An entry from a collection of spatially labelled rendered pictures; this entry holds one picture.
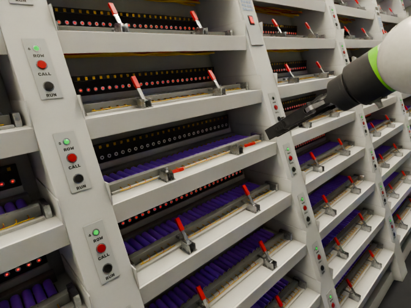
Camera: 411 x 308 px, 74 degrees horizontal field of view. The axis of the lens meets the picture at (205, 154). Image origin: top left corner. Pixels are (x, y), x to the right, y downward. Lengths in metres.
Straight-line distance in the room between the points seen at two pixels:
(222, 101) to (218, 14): 0.40
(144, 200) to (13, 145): 0.28
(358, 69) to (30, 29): 0.64
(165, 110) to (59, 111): 0.25
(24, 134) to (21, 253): 0.21
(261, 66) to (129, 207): 0.67
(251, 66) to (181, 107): 0.37
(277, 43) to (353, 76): 0.62
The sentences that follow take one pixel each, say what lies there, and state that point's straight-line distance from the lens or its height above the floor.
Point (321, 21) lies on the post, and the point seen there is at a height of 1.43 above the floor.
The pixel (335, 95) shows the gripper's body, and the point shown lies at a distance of 0.63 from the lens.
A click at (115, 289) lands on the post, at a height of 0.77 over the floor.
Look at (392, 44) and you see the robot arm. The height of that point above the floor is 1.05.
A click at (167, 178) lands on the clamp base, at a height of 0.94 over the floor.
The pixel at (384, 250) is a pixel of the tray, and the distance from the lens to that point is 1.79.
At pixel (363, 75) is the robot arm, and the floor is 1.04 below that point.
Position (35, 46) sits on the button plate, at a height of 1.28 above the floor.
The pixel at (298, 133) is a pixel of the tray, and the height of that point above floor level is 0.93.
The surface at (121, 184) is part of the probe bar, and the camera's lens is 0.68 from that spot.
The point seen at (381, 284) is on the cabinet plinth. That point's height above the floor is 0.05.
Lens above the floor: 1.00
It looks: 2 degrees down
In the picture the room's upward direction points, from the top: 17 degrees counter-clockwise
